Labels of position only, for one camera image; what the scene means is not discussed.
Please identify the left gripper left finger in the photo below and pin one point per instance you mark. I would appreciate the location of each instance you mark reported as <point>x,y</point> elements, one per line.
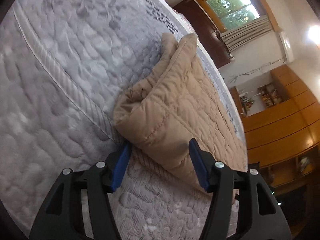
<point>60,215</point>

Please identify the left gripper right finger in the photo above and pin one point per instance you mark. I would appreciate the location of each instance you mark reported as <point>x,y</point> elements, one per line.
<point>242,206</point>

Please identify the beige quilted down coat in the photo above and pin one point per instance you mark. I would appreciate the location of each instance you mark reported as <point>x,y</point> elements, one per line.
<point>178,102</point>

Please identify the orange wooden wardrobe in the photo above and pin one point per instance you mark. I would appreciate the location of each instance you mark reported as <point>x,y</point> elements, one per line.
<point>283,140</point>

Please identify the wooden desk with clutter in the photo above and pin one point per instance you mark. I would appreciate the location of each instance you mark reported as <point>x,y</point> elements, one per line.
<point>242,101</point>

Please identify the grey floral quilted bedspread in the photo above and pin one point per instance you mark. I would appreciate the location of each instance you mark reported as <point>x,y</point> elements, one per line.
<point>64,65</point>

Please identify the striped rear curtain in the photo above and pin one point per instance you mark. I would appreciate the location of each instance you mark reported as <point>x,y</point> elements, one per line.
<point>240,36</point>

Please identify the dark wooden headboard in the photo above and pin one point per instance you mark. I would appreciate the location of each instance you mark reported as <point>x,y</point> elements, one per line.
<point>206,31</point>

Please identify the wall shelf with items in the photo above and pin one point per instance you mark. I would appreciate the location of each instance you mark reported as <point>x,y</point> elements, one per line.
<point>270,95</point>

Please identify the rear window with wooden frame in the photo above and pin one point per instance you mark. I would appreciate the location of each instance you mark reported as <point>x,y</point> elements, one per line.
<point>230,14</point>

